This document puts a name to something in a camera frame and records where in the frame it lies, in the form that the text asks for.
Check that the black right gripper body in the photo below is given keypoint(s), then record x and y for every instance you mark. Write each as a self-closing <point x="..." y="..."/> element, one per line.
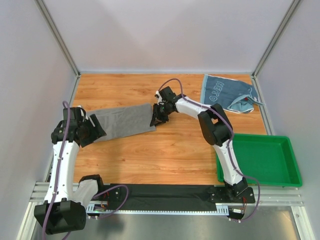
<point x="159" y="114"/>

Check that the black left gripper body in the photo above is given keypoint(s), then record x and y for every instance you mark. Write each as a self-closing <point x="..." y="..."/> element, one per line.
<point x="90" y="129"/>

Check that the grey terry towel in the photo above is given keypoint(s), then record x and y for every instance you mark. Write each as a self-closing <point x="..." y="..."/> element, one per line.
<point x="121" y="122"/>

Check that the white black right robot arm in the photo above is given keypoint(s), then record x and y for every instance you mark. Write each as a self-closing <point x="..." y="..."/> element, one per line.
<point x="215" y="127"/>

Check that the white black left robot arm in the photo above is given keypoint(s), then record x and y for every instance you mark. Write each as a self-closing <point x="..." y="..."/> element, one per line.
<point x="64" y="208"/>

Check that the blue patterned towel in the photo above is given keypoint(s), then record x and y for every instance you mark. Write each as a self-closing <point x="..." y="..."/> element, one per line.
<point x="233" y="95"/>

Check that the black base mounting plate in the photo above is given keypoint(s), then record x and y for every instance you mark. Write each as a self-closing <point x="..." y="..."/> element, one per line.
<point x="168" y="197"/>

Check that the green plastic tray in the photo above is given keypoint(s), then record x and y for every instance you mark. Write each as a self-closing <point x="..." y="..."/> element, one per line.
<point x="269" y="159"/>

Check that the aluminium frame post left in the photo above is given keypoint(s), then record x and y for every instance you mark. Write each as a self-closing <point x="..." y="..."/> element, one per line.
<point x="57" y="36"/>

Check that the aluminium frame post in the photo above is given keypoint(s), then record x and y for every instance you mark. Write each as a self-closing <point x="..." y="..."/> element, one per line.
<point x="57" y="36"/>
<point x="294" y="5"/>

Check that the aluminium frame post right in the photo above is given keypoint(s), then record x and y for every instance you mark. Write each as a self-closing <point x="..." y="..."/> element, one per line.
<point x="294" y="5"/>

